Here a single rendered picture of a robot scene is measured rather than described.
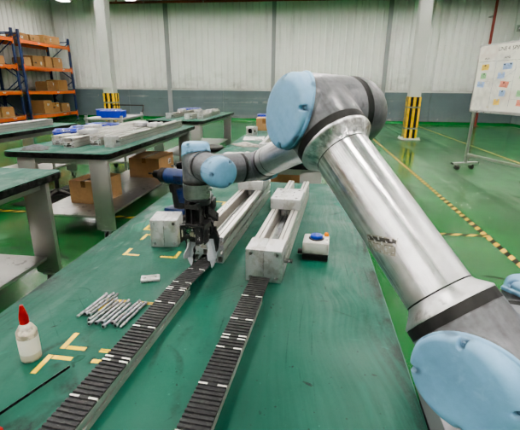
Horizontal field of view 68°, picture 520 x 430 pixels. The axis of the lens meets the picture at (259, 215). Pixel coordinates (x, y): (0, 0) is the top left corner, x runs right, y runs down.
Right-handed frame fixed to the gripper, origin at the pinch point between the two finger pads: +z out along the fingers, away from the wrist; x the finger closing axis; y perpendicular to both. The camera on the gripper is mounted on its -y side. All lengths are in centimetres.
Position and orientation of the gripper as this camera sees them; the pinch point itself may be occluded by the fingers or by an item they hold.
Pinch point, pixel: (202, 261)
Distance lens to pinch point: 116.8
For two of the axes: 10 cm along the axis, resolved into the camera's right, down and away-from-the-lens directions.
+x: 9.8, 0.7, -1.9
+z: -0.1, 9.5, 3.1
